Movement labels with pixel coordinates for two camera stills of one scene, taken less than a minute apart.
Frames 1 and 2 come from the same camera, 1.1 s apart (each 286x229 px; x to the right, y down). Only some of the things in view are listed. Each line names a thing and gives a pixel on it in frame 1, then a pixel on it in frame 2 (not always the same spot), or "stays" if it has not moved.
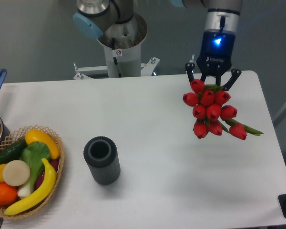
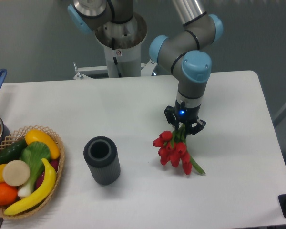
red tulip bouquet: (210, 113) to (173, 149)
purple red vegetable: (54, 163) stays
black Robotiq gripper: (215, 57) to (186, 115)
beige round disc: (15, 172) stays
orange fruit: (3, 194) stays
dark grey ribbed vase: (101, 155) stays
